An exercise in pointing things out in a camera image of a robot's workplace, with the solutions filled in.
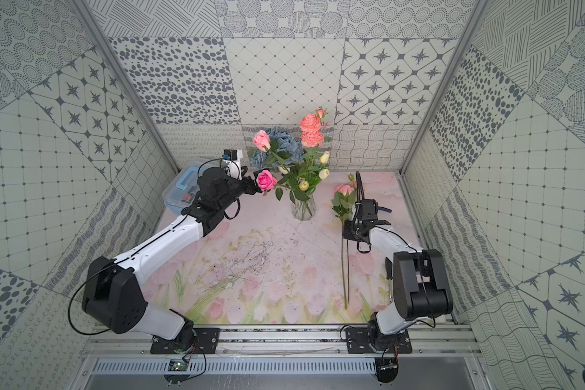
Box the magenta rose stem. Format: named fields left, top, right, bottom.
left=256, top=169, right=299, bottom=203

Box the large coral pink rose stem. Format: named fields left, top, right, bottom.
left=332, top=174, right=357, bottom=309

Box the light pink rose stem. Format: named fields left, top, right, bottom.
left=253, top=130, right=284, bottom=162

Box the coral rose cluster stem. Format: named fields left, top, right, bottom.
left=300, top=108, right=327, bottom=154

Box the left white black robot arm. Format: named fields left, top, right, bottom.
left=77, top=167, right=262, bottom=351

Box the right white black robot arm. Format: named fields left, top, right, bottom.
left=343, top=199, right=453, bottom=351

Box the clear glass vase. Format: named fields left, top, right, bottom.
left=291, top=195, right=316, bottom=221

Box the screwdriver inside toolbox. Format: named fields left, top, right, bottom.
left=181, top=187, right=198, bottom=205

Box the blue clear plastic toolbox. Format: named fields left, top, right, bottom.
left=162, top=159, right=206, bottom=216

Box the blue hydrangea flower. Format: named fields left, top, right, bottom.
left=249, top=127, right=303, bottom=169

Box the cream tulip stem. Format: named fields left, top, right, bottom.
left=277, top=148, right=330, bottom=194

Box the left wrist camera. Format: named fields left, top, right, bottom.
left=221, top=149, right=243, bottom=180

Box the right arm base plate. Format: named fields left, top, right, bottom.
left=340, top=325, right=413, bottom=354

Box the aluminium rail frame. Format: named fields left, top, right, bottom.
left=80, top=323, right=484, bottom=359

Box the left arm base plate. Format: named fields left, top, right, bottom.
left=150, top=328, right=221, bottom=355

